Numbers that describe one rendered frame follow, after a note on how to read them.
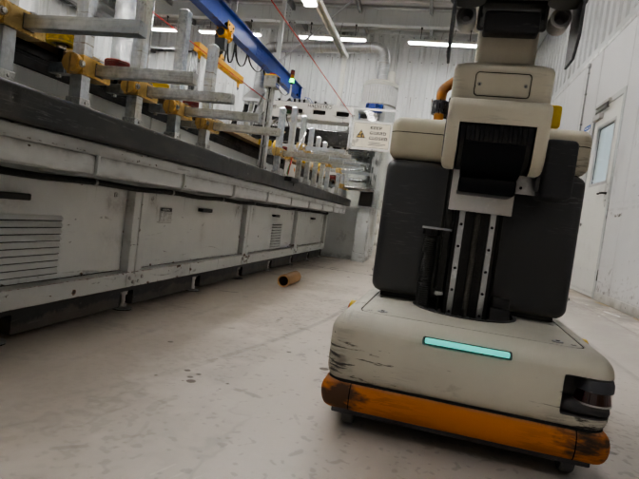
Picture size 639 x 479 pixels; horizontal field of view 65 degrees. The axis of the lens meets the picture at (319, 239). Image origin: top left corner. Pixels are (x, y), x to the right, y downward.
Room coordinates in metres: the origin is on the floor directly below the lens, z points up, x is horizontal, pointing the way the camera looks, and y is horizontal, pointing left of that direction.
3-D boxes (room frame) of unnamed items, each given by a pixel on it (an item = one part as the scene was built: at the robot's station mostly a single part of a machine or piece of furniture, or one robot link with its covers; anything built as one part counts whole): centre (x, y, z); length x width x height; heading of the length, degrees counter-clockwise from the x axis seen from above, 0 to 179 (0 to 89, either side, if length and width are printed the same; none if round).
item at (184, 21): (1.84, 0.58, 0.93); 0.04 x 0.04 x 0.48; 78
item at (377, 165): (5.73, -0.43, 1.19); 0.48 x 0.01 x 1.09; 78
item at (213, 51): (2.08, 0.53, 0.89); 0.04 x 0.04 x 0.48; 78
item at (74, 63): (1.37, 0.68, 0.81); 0.14 x 0.06 x 0.05; 168
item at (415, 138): (1.49, -0.45, 0.59); 0.55 x 0.34 x 0.83; 76
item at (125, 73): (1.37, 0.59, 0.80); 0.43 x 0.03 x 0.04; 78
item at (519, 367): (1.40, -0.43, 0.16); 0.67 x 0.64 x 0.25; 166
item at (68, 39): (1.41, 0.78, 0.85); 0.08 x 0.08 x 0.11
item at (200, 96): (1.61, 0.53, 0.81); 0.43 x 0.03 x 0.04; 78
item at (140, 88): (1.61, 0.63, 0.82); 0.14 x 0.06 x 0.05; 168
